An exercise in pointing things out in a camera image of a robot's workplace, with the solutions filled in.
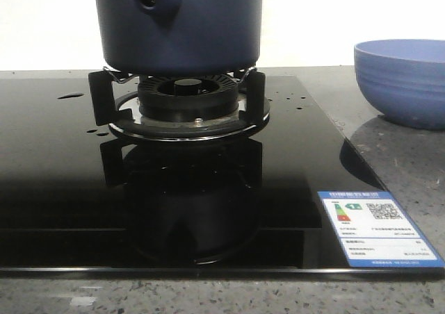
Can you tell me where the dark blue cooking pot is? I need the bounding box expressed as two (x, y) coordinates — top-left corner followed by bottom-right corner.
(96, 0), (262, 76)

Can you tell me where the light blue ceramic bowl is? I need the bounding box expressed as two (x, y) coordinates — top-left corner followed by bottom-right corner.
(354, 39), (444, 130)

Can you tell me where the black metal pot support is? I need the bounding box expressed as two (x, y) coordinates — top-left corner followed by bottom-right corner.
(88, 67), (270, 142)

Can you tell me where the black gas burner head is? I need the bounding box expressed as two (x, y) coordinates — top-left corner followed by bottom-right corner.
(138, 74), (238, 122)

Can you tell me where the black glass gas stove top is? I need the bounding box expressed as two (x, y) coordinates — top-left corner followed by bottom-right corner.
(1, 76), (444, 280)

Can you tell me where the blue white energy label sticker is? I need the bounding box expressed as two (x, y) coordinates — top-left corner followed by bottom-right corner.
(318, 191), (444, 268)

